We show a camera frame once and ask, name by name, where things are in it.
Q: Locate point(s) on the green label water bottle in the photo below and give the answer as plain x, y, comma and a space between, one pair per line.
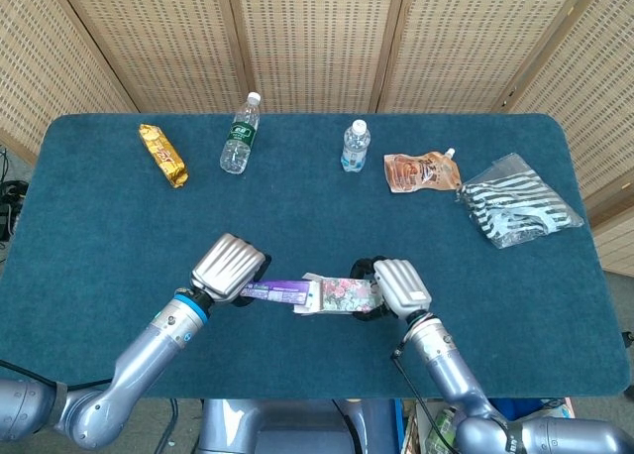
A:
240, 137

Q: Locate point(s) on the grey robot torso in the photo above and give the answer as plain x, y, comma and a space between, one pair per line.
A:
277, 429

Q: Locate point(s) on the floral toothpaste box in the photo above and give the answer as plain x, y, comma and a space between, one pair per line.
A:
347, 295

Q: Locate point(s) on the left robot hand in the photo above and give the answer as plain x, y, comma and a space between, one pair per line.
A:
228, 268

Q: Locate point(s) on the green printed package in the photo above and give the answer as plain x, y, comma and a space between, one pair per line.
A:
442, 426

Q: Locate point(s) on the teal felt table cover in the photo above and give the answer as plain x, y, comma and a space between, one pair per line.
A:
297, 216

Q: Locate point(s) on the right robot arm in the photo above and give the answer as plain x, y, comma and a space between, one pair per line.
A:
455, 374

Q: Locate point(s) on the brown spout pouch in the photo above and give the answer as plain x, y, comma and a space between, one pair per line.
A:
421, 171

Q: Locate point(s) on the yellow foil snack pack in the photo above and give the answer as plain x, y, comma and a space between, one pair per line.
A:
163, 156

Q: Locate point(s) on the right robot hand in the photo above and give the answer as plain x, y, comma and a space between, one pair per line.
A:
401, 288

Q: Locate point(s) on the purple toothpaste tube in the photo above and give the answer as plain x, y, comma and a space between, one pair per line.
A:
277, 290

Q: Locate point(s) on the blue label water bottle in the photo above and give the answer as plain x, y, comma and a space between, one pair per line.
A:
354, 149

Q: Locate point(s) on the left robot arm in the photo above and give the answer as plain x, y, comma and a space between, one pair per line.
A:
143, 360

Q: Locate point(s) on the wicker folding screen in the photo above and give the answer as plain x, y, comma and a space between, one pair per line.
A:
317, 42

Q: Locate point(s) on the striped bag in clear plastic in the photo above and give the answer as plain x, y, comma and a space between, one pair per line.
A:
520, 206

